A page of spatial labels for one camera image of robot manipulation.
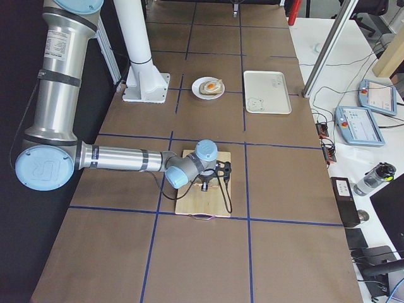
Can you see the cream bear serving tray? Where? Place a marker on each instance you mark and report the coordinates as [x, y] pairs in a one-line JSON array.
[[266, 92]]

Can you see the fried egg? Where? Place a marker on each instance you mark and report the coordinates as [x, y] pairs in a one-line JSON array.
[[210, 86]]

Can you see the wooden plank at edge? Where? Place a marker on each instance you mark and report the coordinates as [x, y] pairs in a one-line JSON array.
[[392, 57]]

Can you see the far teach pendant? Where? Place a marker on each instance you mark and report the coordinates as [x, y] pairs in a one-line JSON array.
[[378, 97]]

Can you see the white round plate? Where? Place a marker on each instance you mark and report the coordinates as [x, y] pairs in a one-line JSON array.
[[195, 88]]

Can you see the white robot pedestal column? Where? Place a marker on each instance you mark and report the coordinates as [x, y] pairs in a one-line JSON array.
[[145, 83]]

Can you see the clear water bottle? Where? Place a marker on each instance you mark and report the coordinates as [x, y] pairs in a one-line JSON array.
[[383, 172]]

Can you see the black desk stand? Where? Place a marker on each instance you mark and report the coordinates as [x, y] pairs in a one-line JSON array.
[[380, 269]]

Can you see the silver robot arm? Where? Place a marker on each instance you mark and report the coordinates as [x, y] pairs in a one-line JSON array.
[[51, 152]]

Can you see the black monitor corner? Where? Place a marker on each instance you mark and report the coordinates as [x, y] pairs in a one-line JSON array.
[[388, 206]]

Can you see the far orange circuit board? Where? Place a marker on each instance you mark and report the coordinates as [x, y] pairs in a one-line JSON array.
[[322, 129]]

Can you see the toast slice under egg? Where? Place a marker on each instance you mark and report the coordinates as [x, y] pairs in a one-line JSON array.
[[216, 92]]

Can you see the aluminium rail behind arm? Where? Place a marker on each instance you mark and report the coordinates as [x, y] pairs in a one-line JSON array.
[[107, 52]]

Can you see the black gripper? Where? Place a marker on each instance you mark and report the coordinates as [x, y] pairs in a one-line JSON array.
[[206, 178]]

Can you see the aluminium frame post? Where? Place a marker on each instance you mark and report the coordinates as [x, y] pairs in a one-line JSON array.
[[340, 21]]

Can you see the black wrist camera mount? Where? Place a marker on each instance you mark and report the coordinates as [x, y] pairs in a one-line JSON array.
[[223, 170]]

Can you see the wooden cutting board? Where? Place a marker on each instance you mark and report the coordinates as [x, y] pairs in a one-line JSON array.
[[191, 200]]

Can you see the bread slice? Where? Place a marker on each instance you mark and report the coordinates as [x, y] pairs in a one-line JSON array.
[[212, 184]]

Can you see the black box with label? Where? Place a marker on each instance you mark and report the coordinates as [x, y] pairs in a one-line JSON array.
[[345, 201]]

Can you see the orange circuit board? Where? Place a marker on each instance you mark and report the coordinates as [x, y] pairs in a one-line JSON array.
[[329, 153], [322, 129]]

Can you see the near orange circuit board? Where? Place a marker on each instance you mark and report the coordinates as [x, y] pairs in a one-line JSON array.
[[329, 153]]

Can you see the teach pendant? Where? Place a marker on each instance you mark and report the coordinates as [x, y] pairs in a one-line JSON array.
[[378, 97], [358, 126]]

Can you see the black flat pad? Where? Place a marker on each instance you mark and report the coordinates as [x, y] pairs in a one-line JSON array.
[[355, 239]]

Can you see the red object at back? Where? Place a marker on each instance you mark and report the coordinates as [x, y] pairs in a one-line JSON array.
[[294, 11]]

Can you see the near teach pendant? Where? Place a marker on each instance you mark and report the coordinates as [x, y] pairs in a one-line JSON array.
[[358, 126]]

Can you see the small silver round puck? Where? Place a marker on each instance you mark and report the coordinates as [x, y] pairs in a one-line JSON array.
[[363, 215]]

